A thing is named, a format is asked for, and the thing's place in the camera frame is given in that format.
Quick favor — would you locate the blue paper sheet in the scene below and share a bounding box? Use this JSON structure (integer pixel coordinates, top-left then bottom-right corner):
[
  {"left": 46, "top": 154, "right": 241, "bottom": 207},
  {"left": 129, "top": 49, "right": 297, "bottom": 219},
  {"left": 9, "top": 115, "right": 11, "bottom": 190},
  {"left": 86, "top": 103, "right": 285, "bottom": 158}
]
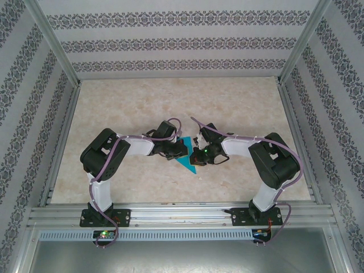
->
[{"left": 173, "top": 136, "right": 198, "bottom": 175}]

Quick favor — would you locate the grey metal shelf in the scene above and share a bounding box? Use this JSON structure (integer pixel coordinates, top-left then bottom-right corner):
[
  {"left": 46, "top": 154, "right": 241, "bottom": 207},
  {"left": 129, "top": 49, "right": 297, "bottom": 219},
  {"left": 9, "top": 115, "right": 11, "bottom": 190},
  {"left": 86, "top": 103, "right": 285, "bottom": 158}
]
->
[{"left": 16, "top": 227, "right": 356, "bottom": 273}]

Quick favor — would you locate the controller board with green light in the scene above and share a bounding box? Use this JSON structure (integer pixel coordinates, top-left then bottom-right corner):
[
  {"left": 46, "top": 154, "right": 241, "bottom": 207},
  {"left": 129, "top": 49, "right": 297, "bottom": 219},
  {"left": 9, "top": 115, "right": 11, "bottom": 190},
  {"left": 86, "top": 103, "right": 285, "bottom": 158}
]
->
[{"left": 93, "top": 229, "right": 117, "bottom": 240}]

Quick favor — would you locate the long aluminium base rail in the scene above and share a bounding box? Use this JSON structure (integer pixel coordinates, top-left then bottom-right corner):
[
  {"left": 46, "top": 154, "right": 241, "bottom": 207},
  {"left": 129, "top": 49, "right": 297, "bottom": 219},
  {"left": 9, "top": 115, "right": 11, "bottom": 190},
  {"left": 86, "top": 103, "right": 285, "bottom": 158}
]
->
[{"left": 27, "top": 201, "right": 339, "bottom": 228}]

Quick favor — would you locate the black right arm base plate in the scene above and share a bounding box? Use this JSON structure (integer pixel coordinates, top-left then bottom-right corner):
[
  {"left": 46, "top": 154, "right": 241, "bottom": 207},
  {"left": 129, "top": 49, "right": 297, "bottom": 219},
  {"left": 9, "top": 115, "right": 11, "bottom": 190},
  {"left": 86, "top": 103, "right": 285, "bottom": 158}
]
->
[{"left": 231, "top": 206, "right": 284, "bottom": 228}]

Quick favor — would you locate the slotted grey cable duct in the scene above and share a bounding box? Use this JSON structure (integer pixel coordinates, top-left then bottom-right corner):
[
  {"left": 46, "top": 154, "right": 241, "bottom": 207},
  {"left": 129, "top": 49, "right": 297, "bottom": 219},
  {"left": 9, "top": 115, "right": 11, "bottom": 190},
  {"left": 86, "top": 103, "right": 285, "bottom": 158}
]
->
[{"left": 38, "top": 229, "right": 254, "bottom": 242}]

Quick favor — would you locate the aluminium side rail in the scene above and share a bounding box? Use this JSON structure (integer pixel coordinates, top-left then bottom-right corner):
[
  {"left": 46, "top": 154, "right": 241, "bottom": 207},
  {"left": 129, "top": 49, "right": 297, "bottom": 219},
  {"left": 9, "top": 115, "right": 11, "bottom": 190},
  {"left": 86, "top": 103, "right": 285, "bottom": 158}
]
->
[
  {"left": 39, "top": 82, "right": 82, "bottom": 207},
  {"left": 277, "top": 81, "right": 324, "bottom": 205}
]

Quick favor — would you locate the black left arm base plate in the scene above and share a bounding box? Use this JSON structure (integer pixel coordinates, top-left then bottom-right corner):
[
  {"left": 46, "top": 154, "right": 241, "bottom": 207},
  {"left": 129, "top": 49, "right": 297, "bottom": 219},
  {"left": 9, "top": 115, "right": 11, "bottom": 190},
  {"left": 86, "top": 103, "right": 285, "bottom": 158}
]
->
[{"left": 81, "top": 209, "right": 131, "bottom": 228}]

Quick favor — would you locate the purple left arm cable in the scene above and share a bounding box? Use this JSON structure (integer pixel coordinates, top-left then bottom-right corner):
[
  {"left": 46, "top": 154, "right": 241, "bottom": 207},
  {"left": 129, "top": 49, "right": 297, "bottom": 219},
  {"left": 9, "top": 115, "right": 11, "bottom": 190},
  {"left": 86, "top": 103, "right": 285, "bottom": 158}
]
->
[{"left": 89, "top": 118, "right": 183, "bottom": 250}]

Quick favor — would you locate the aluminium frame post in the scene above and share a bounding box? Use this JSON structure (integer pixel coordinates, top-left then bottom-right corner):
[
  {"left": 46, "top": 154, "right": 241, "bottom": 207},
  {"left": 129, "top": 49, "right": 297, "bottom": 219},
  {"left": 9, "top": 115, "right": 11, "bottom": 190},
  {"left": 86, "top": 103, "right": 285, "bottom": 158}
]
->
[
  {"left": 22, "top": 0, "right": 83, "bottom": 88},
  {"left": 276, "top": 0, "right": 333, "bottom": 86}
]

